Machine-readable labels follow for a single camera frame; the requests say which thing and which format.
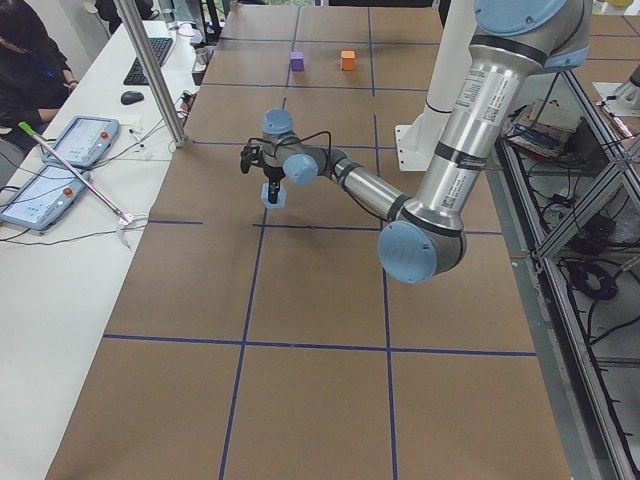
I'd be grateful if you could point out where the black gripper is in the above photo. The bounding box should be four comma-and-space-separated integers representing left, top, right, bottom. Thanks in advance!
264, 167, 284, 203

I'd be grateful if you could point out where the light blue foam block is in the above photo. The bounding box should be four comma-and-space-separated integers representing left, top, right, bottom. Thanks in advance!
261, 183, 287, 209

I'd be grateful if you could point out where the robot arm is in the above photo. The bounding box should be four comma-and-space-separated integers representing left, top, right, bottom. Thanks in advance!
241, 1, 591, 284

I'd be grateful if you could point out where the purple foam block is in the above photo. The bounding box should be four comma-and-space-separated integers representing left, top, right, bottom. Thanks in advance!
290, 51, 305, 72

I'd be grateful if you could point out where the orange foam block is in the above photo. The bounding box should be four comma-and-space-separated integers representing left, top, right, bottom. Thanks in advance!
340, 50, 356, 71

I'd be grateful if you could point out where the metal cup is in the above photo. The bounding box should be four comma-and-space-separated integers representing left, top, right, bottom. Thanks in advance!
193, 48, 208, 72

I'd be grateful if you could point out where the metal rod green tip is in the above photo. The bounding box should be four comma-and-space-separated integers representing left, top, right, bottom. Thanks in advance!
18, 121, 134, 226

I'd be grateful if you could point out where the black computer mouse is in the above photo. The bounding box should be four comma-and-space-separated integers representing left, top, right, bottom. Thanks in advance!
120, 90, 145, 106

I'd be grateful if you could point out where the black keyboard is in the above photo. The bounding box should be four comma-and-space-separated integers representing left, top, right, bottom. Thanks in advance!
122, 37, 174, 86

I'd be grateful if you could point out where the upper teach pendant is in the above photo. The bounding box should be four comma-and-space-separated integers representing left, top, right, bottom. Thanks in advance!
52, 116, 120, 170

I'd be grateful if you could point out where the teach pendant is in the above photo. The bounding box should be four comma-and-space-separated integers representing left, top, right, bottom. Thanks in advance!
52, 116, 120, 170
1, 164, 86, 231

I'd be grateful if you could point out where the lower teach pendant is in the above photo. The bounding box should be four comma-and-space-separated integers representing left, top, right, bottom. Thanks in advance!
1, 164, 86, 231

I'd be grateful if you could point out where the seated person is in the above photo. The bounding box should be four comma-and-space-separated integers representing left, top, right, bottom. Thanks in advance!
1, 1, 78, 153

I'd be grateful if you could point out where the stack of books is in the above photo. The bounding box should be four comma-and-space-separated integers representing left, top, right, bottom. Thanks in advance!
503, 98, 581, 157

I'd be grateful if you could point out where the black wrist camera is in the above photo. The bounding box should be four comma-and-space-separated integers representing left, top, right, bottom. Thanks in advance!
240, 144, 263, 174

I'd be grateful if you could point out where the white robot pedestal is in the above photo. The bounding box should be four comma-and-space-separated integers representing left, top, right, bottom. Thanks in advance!
395, 0, 476, 172

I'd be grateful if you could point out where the aluminium frame post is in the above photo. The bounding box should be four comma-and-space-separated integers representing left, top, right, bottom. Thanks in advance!
114, 0, 187, 148

